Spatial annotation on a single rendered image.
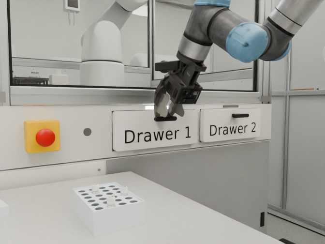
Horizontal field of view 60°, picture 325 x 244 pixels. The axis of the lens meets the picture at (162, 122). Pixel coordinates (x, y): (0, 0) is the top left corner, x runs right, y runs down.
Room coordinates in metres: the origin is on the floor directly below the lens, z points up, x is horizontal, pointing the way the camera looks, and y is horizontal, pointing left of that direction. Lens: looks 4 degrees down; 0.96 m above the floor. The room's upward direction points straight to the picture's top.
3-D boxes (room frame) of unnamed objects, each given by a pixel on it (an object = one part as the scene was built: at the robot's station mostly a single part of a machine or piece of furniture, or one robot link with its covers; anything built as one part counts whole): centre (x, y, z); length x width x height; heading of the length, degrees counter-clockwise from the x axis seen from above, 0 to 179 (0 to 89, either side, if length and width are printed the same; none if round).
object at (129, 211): (0.47, 0.10, 0.78); 0.12 x 0.08 x 0.04; 31
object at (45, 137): (0.62, 0.26, 0.88); 0.04 x 0.03 x 0.04; 123
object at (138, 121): (0.84, 0.01, 0.87); 0.29 x 0.02 x 0.11; 123
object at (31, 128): (0.65, 0.28, 0.88); 0.07 x 0.05 x 0.07; 123
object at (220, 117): (1.02, -0.25, 0.87); 0.29 x 0.02 x 0.11; 123
